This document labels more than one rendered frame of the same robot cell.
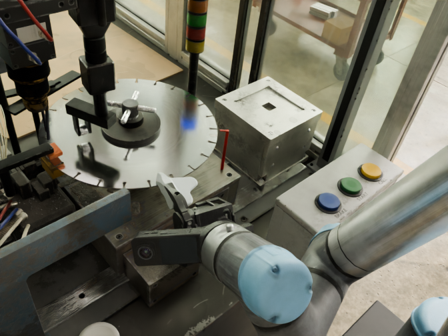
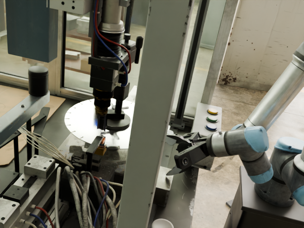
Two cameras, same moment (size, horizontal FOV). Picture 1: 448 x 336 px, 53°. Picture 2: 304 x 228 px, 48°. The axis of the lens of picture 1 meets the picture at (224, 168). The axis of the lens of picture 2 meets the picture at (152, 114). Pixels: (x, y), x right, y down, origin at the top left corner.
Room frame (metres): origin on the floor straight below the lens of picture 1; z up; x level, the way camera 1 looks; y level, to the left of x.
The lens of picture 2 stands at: (-0.23, 0.67, 1.54)
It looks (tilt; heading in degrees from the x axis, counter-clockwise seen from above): 28 degrees down; 325
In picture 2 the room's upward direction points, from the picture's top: 10 degrees clockwise
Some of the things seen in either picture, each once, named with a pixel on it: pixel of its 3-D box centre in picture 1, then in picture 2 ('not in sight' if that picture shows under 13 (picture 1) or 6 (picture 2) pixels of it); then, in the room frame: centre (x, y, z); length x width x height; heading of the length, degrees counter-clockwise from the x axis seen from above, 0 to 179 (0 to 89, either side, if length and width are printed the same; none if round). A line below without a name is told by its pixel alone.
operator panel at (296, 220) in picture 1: (333, 208); (204, 134); (0.64, -0.24, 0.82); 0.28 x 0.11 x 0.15; 138
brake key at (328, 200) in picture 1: (328, 203); (211, 128); (0.58, -0.20, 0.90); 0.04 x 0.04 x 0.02
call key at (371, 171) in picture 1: (370, 173); (212, 112); (0.68, -0.29, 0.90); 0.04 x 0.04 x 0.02
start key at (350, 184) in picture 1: (350, 187); (211, 119); (0.63, -0.25, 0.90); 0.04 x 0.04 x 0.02
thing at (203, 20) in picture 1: (197, 17); not in sight; (0.95, 0.11, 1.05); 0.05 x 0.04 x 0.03; 48
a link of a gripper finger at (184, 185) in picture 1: (179, 185); (166, 134); (0.51, 0.07, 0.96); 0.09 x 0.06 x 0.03; 33
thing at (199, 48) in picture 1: (195, 43); not in sight; (0.95, 0.11, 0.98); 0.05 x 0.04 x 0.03; 48
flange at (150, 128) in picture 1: (131, 121); (114, 117); (0.66, 0.19, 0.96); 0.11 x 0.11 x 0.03
